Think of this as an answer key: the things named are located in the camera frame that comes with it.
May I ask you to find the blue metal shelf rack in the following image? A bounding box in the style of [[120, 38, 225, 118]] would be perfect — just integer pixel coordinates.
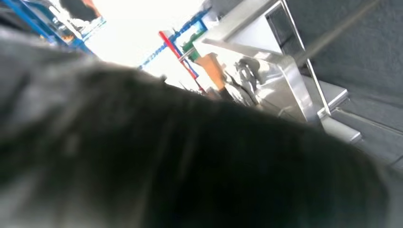
[[0, 0, 107, 55]]

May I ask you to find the green plastic crate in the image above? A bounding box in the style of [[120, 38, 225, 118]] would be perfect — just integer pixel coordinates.
[[182, 29, 205, 63]]

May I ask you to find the blue metal frame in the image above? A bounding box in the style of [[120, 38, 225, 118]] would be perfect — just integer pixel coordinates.
[[138, 9, 211, 69]]

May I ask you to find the red and blue pole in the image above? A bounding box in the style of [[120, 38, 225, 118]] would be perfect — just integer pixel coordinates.
[[158, 30, 206, 94]]

